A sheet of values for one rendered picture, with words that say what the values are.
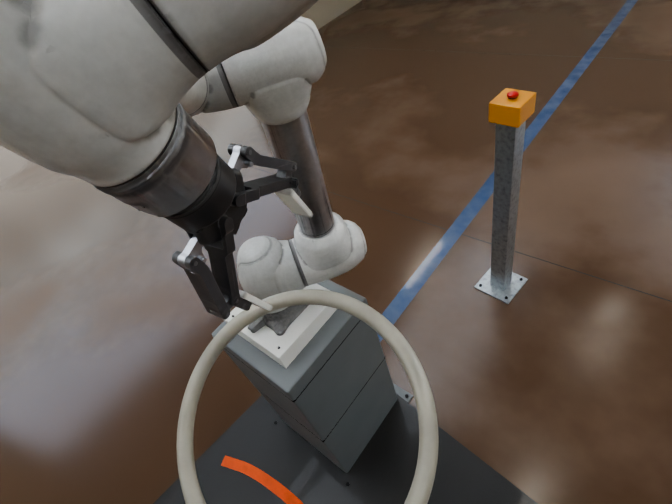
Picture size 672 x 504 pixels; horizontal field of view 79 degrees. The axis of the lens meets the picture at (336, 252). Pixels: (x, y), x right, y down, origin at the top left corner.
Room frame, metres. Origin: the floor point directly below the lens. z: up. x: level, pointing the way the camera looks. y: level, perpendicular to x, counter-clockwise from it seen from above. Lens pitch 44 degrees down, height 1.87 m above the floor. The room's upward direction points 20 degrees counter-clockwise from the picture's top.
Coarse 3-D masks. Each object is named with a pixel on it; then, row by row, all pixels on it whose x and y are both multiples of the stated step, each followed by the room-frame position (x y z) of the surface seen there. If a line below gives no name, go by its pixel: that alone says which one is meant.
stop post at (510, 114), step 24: (504, 96) 1.30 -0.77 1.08; (528, 96) 1.25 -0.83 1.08; (504, 120) 1.24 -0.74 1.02; (504, 144) 1.26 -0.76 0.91; (504, 168) 1.25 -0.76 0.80; (504, 192) 1.25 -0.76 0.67; (504, 216) 1.24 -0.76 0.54; (504, 240) 1.23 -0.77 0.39; (504, 264) 1.23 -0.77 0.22; (480, 288) 1.29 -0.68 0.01; (504, 288) 1.23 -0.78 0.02
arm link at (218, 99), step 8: (208, 72) 0.76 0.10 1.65; (216, 72) 0.76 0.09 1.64; (208, 80) 0.76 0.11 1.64; (216, 80) 0.76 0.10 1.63; (224, 80) 0.76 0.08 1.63; (208, 88) 0.75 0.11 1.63; (216, 88) 0.76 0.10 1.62; (224, 88) 0.76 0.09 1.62; (208, 96) 0.75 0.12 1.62; (216, 96) 0.76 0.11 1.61; (224, 96) 0.76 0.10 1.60; (232, 96) 0.76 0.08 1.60; (208, 104) 0.75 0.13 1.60; (216, 104) 0.76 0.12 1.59; (224, 104) 0.77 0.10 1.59; (232, 104) 0.77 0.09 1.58; (200, 112) 0.76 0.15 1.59; (208, 112) 0.77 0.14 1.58
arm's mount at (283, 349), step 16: (304, 288) 0.94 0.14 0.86; (320, 288) 0.92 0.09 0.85; (304, 320) 0.81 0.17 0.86; (320, 320) 0.81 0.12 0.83; (256, 336) 0.81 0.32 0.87; (272, 336) 0.79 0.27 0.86; (288, 336) 0.77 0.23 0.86; (304, 336) 0.76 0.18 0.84; (272, 352) 0.73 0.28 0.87; (288, 352) 0.72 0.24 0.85
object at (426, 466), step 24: (240, 312) 0.56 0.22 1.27; (264, 312) 0.54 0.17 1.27; (360, 312) 0.45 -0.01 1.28; (216, 336) 0.53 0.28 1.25; (384, 336) 0.39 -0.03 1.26; (408, 360) 0.34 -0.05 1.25; (192, 384) 0.47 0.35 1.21; (192, 408) 0.43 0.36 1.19; (432, 408) 0.27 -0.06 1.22; (192, 432) 0.40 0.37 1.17; (432, 432) 0.24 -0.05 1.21; (192, 456) 0.36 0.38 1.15; (432, 456) 0.21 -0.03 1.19; (192, 480) 0.32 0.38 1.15; (432, 480) 0.18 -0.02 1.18
